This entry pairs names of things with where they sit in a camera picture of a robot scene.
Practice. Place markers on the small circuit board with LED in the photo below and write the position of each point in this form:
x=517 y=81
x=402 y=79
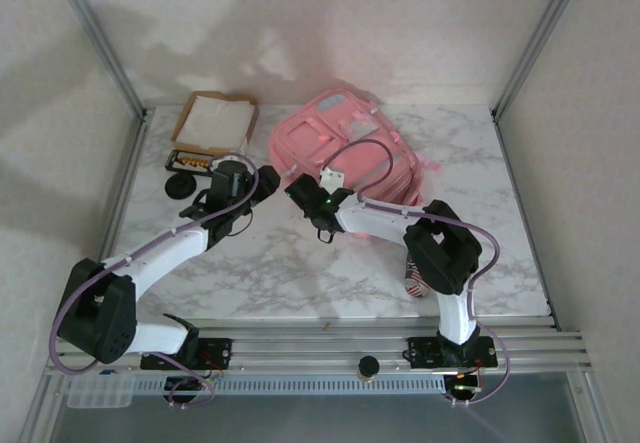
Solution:
x=211 y=381
x=467 y=385

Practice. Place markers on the white paper sheet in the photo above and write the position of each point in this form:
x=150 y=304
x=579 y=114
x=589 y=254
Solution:
x=215 y=120

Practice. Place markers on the aluminium frame leg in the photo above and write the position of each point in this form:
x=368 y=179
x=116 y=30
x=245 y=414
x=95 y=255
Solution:
x=40 y=413
x=592 y=413

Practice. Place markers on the clear plastic organizer box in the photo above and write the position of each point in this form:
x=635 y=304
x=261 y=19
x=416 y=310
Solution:
x=97 y=393

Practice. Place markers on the small blue clip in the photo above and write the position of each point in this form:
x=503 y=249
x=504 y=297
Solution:
x=107 y=373

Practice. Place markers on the aluminium cross rail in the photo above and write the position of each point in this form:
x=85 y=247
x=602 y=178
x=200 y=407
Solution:
x=320 y=350

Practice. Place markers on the pink backpack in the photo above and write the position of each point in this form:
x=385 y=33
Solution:
x=310 y=138

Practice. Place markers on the aluminium frame post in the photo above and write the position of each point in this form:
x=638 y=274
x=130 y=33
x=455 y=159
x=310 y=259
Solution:
x=536 y=43
x=102 y=43

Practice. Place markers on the black round disc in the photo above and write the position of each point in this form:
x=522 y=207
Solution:
x=180 y=186

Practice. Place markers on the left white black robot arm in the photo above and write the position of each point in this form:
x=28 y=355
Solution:
x=100 y=323

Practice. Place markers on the black round knob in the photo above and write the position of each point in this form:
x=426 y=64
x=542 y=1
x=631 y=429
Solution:
x=369 y=365

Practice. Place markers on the aluminium side rail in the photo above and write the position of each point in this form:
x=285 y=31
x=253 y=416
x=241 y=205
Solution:
x=133 y=163
x=512 y=163

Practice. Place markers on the black case with orange figure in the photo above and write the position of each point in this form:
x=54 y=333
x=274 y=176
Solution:
x=187 y=162

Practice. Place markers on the flag-patterned can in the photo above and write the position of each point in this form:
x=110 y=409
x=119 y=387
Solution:
x=416 y=285

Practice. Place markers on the shallow brown cardboard box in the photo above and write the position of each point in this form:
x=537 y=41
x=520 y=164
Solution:
x=200 y=149

